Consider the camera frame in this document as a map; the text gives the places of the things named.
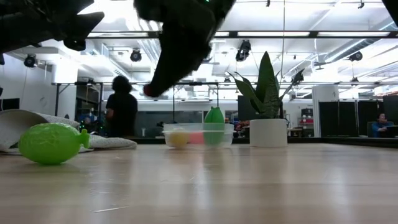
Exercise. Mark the black partition wall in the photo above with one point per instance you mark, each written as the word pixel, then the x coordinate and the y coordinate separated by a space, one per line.
pixel 348 118

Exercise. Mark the grey folded cloth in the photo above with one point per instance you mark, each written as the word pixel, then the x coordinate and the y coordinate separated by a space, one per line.
pixel 109 142

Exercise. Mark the person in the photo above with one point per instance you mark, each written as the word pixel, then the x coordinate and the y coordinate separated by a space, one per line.
pixel 381 126
pixel 122 109

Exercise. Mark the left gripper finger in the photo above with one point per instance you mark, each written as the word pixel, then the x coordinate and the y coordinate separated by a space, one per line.
pixel 84 23

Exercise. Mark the green plant in white pot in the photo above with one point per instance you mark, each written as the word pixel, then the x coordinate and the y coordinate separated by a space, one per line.
pixel 267 102

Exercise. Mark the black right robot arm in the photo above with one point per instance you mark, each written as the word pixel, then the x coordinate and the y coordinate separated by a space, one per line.
pixel 393 7

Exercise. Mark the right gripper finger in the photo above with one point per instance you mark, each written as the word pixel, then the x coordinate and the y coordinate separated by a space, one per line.
pixel 169 56
pixel 199 46

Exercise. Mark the black metal rack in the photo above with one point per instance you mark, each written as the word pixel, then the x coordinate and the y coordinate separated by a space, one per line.
pixel 90 99

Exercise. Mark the black ceiling spotlight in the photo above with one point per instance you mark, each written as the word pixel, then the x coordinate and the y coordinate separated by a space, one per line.
pixel 30 60
pixel 136 56
pixel 356 56
pixel 243 51

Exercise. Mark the red toy strawberry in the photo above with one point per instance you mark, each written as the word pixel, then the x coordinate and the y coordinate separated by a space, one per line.
pixel 148 91

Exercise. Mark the clear plastic tupperware container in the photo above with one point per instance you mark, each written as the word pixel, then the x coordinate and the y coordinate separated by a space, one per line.
pixel 228 133

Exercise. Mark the yellow toy lemon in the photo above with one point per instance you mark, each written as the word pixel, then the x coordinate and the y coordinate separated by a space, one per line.
pixel 179 139

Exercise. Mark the orange toy carrot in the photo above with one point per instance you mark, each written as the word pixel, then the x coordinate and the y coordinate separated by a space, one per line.
pixel 196 137

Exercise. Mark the green toy pepper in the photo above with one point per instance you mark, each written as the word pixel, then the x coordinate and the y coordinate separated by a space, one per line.
pixel 214 121

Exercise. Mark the white building column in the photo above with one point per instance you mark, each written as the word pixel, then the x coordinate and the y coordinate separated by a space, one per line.
pixel 325 109

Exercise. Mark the light green toy fruit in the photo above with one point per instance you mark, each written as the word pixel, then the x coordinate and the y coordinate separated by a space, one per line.
pixel 51 143

